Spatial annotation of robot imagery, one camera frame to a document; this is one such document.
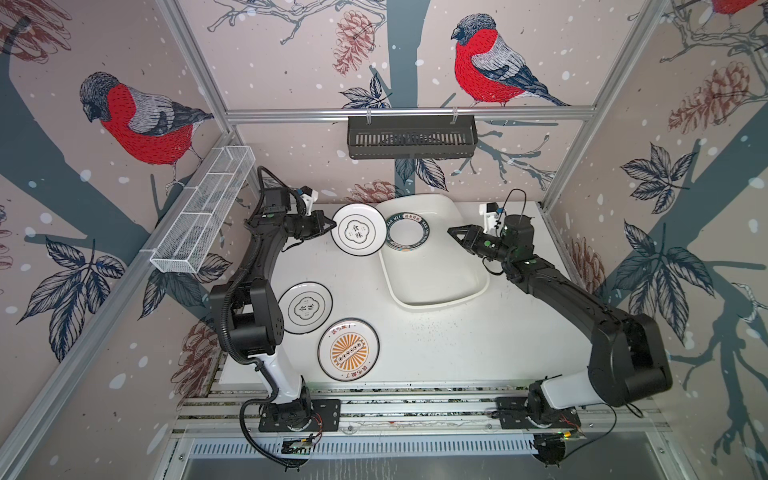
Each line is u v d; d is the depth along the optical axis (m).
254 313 0.48
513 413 0.73
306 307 0.93
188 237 0.72
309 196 0.82
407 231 1.12
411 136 1.03
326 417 0.73
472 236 0.73
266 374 0.54
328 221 0.87
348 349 0.84
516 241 0.64
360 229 0.90
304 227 0.77
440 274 0.99
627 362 0.43
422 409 0.75
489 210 0.77
